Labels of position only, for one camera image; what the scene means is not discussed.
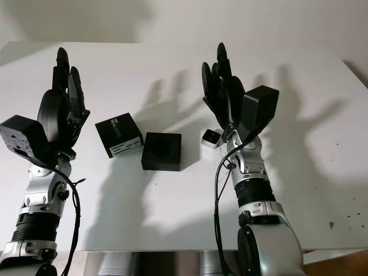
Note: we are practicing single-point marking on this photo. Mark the black printed box lid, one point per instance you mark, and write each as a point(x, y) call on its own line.
point(115, 129)

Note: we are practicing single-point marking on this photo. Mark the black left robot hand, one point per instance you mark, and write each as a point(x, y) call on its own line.
point(51, 115)

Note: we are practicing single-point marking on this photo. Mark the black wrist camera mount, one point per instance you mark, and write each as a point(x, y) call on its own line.
point(258, 106)
point(23, 135)

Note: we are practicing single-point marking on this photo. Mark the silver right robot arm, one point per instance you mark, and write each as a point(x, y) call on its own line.
point(253, 169)

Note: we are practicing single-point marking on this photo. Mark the small silver camera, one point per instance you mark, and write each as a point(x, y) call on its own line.
point(210, 138)

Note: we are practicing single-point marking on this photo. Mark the black foam-lined box base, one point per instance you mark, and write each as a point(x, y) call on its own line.
point(161, 161)

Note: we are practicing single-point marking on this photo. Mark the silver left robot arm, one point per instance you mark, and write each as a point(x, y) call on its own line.
point(37, 195)

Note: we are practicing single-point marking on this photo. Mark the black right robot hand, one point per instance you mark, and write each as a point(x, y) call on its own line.
point(227, 97)

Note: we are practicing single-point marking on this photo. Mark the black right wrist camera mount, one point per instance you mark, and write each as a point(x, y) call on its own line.
point(258, 106)

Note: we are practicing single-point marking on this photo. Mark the silver robot leg cylinder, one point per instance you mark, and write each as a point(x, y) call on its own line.
point(115, 266)
point(211, 264)

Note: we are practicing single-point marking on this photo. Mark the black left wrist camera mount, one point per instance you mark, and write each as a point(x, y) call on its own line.
point(23, 135)

